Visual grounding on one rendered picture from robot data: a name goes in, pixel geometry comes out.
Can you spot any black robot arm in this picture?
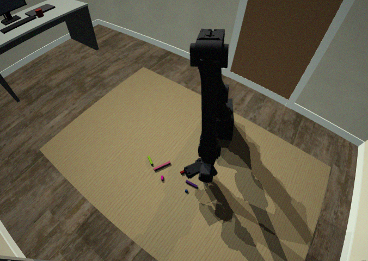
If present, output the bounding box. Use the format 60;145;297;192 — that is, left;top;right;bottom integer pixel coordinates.
184;29;231;183

